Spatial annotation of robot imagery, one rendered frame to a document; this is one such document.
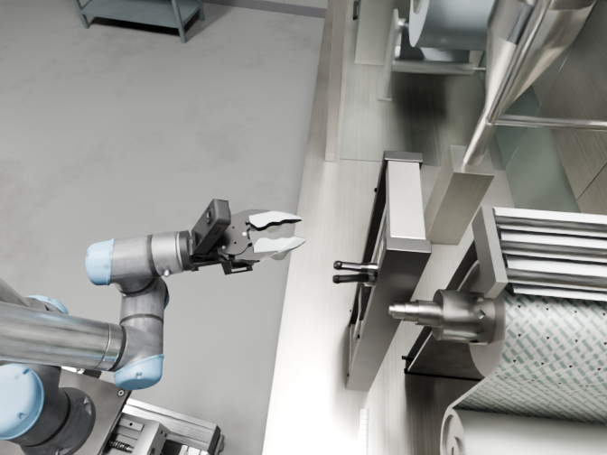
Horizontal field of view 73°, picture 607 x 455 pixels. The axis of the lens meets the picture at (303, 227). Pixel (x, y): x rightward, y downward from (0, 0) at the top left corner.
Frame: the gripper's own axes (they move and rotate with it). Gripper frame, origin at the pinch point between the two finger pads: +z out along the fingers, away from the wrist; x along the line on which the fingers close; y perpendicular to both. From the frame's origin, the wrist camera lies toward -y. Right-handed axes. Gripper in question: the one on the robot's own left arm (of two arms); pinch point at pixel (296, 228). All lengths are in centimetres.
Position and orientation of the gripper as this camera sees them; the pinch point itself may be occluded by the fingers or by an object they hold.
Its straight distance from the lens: 72.5
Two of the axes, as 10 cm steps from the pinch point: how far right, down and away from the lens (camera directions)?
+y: -0.3, 4.9, 8.7
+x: 1.8, 8.6, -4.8
